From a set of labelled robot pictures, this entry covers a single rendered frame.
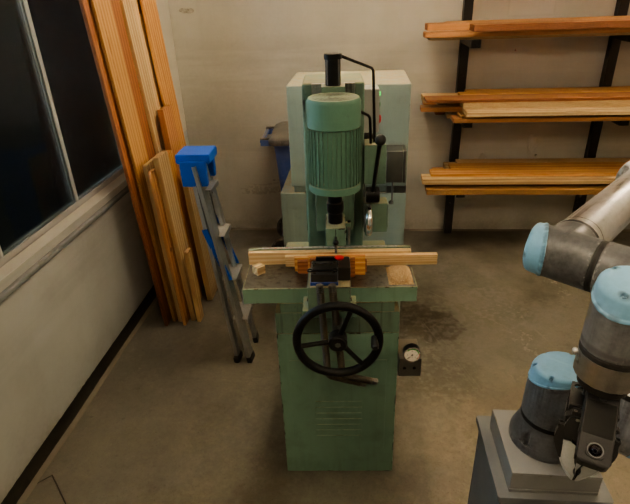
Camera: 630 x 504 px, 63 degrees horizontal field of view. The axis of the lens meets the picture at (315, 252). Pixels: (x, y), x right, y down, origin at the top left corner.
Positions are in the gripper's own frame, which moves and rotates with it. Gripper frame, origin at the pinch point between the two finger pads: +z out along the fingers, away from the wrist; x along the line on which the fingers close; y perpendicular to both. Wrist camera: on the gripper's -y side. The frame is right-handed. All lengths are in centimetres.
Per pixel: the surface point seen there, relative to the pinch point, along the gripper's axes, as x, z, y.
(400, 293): 55, 21, 73
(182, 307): 204, 98, 119
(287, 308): 90, 27, 56
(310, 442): 83, 92, 58
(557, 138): 28, 31, 348
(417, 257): 55, 15, 91
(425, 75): 121, -15, 308
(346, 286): 68, 12, 57
